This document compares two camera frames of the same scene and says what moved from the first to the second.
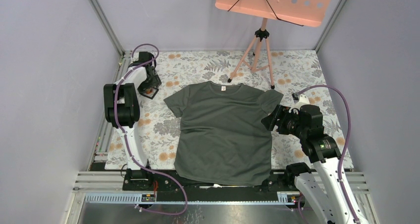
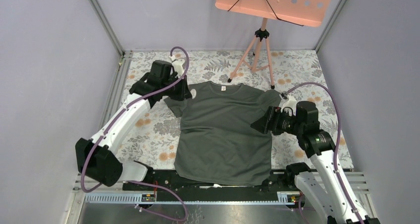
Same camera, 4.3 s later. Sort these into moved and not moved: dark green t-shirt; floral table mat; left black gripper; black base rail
Moved: left black gripper
Not moved: black base rail; dark green t-shirt; floral table mat
